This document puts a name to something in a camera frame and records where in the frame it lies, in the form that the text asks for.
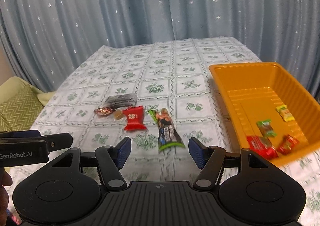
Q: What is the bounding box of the dark red candy wrapper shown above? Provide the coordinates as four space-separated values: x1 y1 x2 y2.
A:
94 107 114 117

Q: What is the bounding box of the long green snack packet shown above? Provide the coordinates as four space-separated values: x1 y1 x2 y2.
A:
148 108 185 152

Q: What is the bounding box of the red snack packet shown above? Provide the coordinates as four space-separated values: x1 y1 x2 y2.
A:
246 136 278 160
123 106 147 131

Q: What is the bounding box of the small green snack packet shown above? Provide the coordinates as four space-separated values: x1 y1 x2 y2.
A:
257 119 277 138

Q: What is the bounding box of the person's left hand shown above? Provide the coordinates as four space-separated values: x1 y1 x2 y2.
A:
0 167 12 209

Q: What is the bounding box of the green zigzag cushion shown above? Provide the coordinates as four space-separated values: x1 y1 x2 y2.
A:
1 87 43 132

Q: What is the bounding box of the small tan candy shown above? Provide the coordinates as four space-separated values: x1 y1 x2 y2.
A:
113 109 124 120

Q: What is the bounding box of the dark clear snack packet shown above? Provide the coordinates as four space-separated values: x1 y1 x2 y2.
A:
104 93 137 109

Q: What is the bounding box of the orange plastic tray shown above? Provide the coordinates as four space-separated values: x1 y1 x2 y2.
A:
209 62 319 167

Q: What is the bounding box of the red orange candy in tray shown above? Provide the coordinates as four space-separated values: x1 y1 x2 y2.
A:
276 134 300 155

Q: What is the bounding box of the floral plastic tablecloth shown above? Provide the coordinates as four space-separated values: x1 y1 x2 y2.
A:
4 36 320 226

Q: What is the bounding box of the yellow candy in tray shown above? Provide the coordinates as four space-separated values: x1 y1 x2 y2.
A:
276 104 295 122

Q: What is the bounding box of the blue star curtain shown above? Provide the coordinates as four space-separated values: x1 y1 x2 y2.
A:
1 0 319 96

